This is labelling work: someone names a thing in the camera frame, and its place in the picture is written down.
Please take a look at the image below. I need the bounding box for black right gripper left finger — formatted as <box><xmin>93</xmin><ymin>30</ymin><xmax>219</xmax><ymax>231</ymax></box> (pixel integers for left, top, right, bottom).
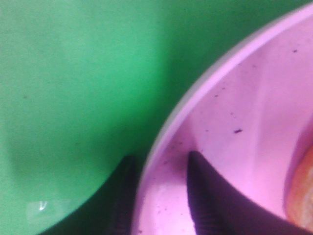
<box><xmin>40</xmin><ymin>156</ymin><xmax>138</xmax><ymax>235</ymax></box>

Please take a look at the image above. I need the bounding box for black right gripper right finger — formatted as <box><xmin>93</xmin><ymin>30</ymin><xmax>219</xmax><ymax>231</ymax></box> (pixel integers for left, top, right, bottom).
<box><xmin>186</xmin><ymin>151</ymin><xmax>310</xmax><ymax>235</ymax></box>

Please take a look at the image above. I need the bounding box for burger with sesame bun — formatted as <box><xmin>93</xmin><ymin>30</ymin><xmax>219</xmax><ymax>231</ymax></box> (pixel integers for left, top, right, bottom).
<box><xmin>285</xmin><ymin>148</ymin><xmax>313</xmax><ymax>231</ymax></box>

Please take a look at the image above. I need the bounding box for pink round plate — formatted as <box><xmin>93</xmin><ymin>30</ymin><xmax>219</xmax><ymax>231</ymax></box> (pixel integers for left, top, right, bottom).
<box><xmin>131</xmin><ymin>3</ymin><xmax>313</xmax><ymax>235</ymax></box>

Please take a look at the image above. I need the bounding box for green table cloth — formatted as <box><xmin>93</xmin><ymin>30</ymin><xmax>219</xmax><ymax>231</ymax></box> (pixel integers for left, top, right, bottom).
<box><xmin>0</xmin><ymin>0</ymin><xmax>306</xmax><ymax>235</ymax></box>

